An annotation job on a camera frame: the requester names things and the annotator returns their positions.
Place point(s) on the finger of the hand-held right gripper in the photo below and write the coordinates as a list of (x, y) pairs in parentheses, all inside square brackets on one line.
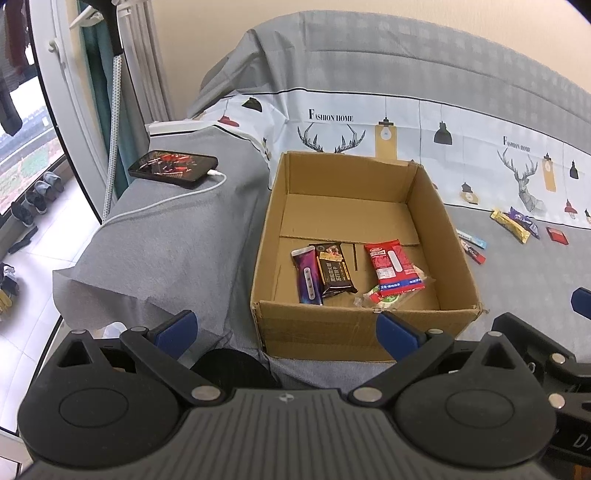
[(582, 302), (549, 350)]

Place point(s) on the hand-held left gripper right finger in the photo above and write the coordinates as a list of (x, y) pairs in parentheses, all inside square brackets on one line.
[(399, 332)]

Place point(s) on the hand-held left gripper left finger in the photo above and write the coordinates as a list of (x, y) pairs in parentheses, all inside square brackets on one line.
[(178, 330)]

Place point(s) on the clear cracker packet green label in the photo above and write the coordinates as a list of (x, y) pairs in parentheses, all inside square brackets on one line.
[(383, 300)]

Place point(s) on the red and blue snack packet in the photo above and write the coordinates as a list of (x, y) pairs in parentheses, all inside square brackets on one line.
[(392, 265)]

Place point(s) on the cardboard box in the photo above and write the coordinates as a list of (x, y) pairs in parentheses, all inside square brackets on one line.
[(323, 327)]

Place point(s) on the dark brown snack packet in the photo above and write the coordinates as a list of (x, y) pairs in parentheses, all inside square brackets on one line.
[(334, 272)]

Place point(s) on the purple candy bar packet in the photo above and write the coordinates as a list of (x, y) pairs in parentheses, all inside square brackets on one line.
[(525, 220)]

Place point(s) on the dark purple pouch white strip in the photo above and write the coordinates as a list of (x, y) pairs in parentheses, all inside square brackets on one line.
[(308, 277)]

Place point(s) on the black round object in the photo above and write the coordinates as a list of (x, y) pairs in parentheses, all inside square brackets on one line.
[(231, 369)]

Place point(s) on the small red snack packet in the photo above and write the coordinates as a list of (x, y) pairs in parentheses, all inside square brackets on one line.
[(557, 235)]

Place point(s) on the grey cloth cover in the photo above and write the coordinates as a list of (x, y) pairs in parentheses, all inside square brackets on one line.
[(184, 240)]

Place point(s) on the yellow snack packet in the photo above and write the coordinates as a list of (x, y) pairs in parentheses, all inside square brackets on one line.
[(510, 226)]

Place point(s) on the black and red strip packet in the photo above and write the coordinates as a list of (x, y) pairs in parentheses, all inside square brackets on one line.
[(474, 254)]

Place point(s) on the blue and white strip packet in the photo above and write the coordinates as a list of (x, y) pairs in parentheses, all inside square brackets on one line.
[(473, 239)]

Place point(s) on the black smartphone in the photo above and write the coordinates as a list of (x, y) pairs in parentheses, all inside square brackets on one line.
[(171, 166)]

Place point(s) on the dark shoe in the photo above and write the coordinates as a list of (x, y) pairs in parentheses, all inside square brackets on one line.
[(22, 213), (36, 203)]

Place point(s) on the grey shoe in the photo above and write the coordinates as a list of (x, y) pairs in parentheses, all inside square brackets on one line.
[(53, 181), (44, 190)]

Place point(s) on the white curtain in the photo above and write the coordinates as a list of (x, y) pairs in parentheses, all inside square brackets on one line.
[(143, 60)]

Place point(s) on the teal curtain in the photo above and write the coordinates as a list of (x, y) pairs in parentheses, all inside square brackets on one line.
[(94, 69)]

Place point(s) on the hanging dark clothes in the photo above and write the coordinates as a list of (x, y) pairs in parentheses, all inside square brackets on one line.
[(9, 106)]

